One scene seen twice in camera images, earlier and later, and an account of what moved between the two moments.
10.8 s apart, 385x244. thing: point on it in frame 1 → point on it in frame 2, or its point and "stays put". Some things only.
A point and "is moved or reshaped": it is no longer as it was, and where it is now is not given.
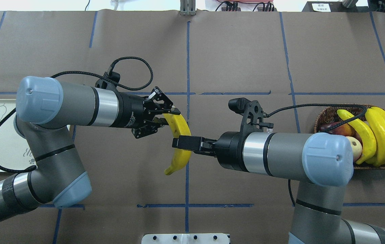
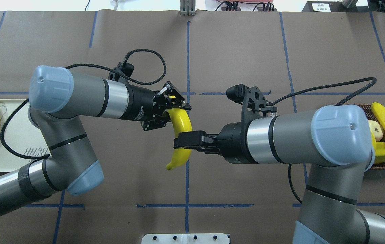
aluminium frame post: [188, 7] stays put
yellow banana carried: [368, 139] is moved or reshaped
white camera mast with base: [186, 238] stays put
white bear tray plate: [6, 146] stays put
